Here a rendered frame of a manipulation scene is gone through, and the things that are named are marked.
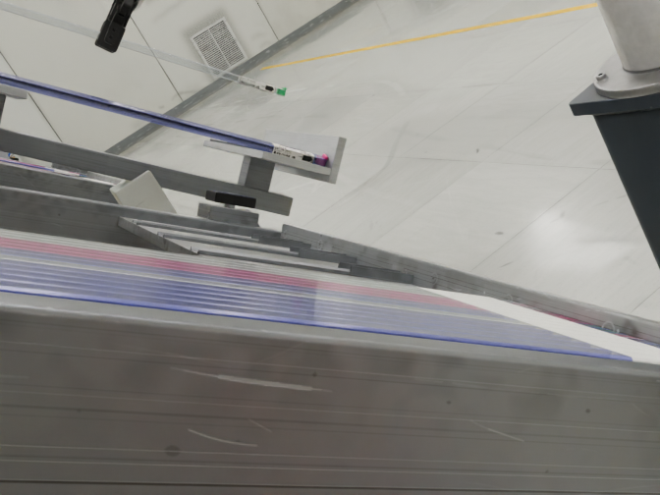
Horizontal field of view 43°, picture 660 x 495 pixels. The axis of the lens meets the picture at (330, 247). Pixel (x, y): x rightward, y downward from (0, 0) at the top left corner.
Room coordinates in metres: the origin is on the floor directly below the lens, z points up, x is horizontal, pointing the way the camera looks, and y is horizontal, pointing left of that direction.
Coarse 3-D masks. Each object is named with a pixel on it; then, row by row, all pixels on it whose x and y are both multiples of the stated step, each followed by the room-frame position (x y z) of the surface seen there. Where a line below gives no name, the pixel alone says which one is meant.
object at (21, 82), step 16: (0, 80) 1.08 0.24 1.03; (16, 80) 1.08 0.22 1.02; (64, 96) 1.09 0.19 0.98; (80, 96) 1.09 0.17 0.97; (128, 112) 1.10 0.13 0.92; (144, 112) 1.11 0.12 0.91; (176, 128) 1.12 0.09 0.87; (192, 128) 1.12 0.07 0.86; (208, 128) 1.12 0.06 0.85; (240, 144) 1.13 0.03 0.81; (256, 144) 1.13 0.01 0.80; (272, 144) 1.14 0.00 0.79; (320, 160) 1.15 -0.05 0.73
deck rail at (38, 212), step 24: (0, 192) 0.89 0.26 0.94; (24, 192) 0.90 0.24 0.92; (0, 216) 0.89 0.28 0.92; (24, 216) 0.89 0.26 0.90; (48, 216) 0.90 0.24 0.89; (72, 216) 0.91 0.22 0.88; (96, 216) 0.91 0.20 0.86; (120, 216) 0.92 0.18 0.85; (144, 216) 0.93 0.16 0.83; (168, 216) 0.93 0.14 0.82; (192, 216) 0.95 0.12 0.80; (96, 240) 0.91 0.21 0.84; (120, 240) 0.91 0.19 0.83; (144, 240) 0.92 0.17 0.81
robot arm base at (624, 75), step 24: (600, 0) 0.87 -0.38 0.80; (624, 0) 0.84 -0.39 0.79; (648, 0) 0.82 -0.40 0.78; (624, 24) 0.85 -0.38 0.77; (648, 24) 0.83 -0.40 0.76; (624, 48) 0.86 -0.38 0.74; (648, 48) 0.83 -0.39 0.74; (600, 72) 0.92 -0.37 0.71; (624, 72) 0.88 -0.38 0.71; (648, 72) 0.84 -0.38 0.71; (624, 96) 0.84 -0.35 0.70
